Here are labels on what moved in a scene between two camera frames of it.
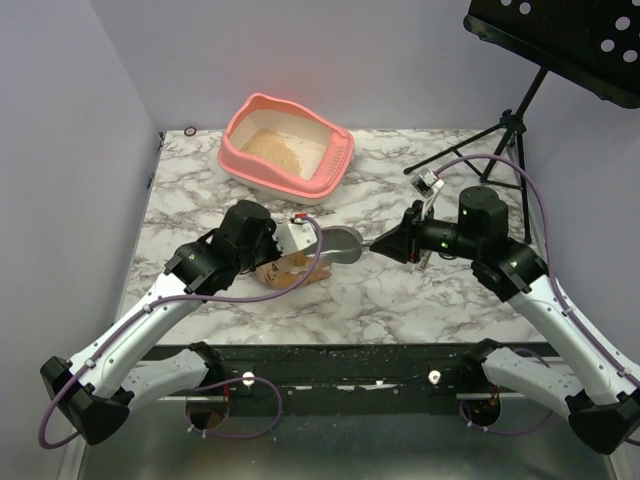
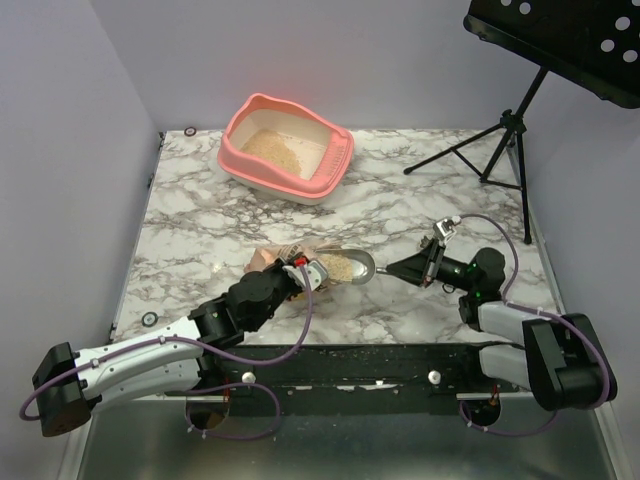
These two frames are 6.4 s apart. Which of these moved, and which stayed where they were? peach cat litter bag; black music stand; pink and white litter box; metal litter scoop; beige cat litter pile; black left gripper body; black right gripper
Moved: black left gripper body; metal litter scoop; peach cat litter bag; black right gripper
Stayed: black music stand; pink and white litter box; beige cat litter pile
